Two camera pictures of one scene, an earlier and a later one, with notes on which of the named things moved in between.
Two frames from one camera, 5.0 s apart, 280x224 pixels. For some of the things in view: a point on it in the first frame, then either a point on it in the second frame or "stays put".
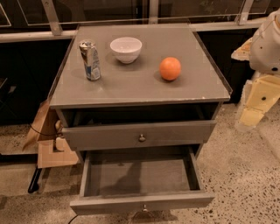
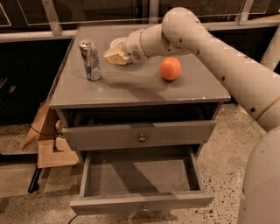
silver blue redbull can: (91, 59) stays put
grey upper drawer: (106, 136) stays put
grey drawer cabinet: (138, 101) stays put
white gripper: (266, 51) -> (131, 47)
